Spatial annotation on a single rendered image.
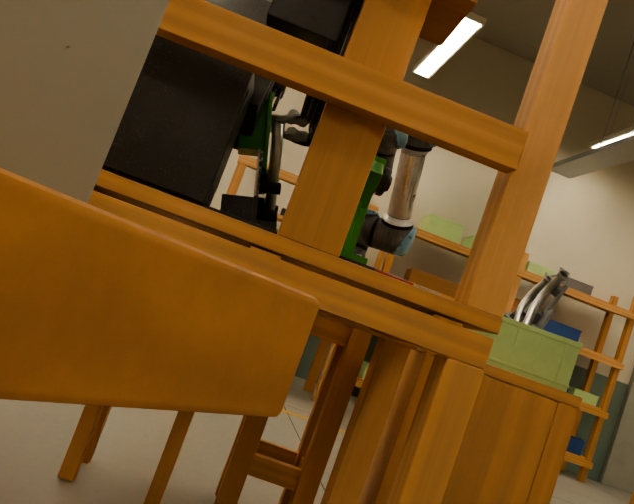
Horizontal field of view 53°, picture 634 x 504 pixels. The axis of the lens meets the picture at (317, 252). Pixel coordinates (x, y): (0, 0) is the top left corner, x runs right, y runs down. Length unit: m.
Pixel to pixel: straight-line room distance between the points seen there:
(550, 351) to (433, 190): 5.66
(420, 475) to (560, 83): 0.92
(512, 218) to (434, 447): 0.53
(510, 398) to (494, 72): 6.55
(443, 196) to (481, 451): 5.85
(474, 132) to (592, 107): 7.51
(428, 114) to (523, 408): 1.15
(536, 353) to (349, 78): 1.25
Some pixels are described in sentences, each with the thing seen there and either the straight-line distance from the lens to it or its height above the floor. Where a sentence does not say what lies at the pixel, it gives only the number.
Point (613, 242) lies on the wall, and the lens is 8.78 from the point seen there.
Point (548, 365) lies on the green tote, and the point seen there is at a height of 0.85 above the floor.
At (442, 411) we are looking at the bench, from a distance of 1.43.
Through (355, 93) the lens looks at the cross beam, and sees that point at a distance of 1.37.
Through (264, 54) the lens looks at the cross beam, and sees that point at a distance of 1.37.
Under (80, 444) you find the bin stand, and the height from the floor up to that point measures 0.12.
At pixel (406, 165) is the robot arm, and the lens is 2.19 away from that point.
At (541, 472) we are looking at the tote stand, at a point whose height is 0.52.
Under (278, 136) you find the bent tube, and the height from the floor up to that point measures 1.15.
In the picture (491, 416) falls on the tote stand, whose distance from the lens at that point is 2.19.
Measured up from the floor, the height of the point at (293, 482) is 0.19.
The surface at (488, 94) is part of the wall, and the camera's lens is 8.30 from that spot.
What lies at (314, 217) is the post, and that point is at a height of 0.94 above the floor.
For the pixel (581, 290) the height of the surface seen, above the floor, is 2.04.
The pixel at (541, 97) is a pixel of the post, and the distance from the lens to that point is 1.55.
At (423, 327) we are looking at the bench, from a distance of 1.39.
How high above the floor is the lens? 0.75
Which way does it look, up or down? 5 degrees up
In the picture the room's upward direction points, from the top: 20 degrees clockwise
